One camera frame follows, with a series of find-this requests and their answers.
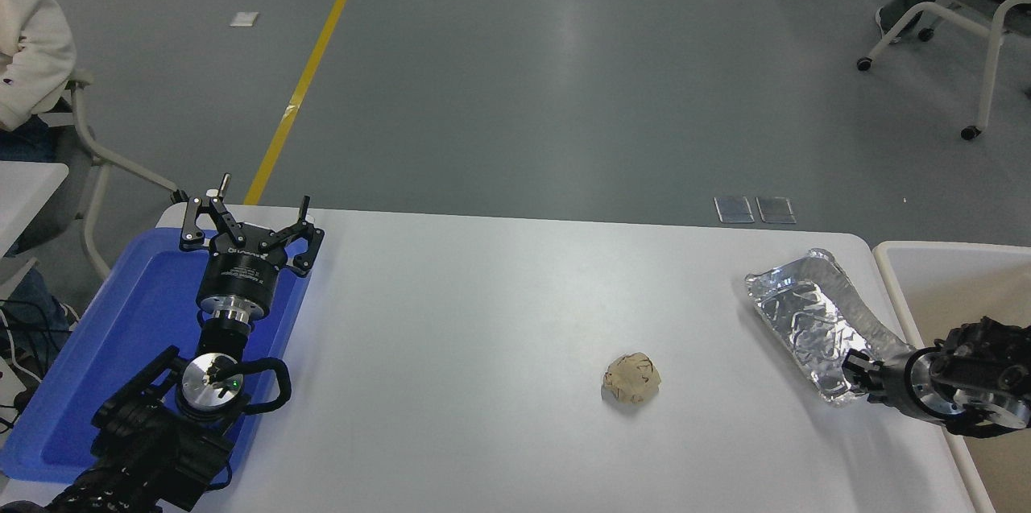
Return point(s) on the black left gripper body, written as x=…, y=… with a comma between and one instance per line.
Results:
x=242, y=275

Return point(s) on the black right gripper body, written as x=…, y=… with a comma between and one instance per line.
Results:
x=892, y=384

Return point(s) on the silver foil tray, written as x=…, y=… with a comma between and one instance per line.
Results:
x=805, y=312

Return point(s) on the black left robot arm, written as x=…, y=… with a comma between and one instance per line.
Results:
x=153, y=448

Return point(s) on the metal floor plate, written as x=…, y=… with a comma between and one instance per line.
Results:
x=734, y=209
x=776, y=209

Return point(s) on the large pale bin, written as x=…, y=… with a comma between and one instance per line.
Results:
x=966, y=287

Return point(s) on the blue plastic tray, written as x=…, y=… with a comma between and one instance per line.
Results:
x=121, y=320

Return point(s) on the small white side table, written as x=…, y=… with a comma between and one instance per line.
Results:
x=24, y=191

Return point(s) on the crumpled tan paper ball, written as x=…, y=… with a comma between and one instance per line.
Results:
x=632, y=378

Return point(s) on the white wheeled chair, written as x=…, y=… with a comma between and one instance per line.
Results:
x=989, y=70

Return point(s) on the white frame chair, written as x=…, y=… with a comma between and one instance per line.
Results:
x=121, y=163

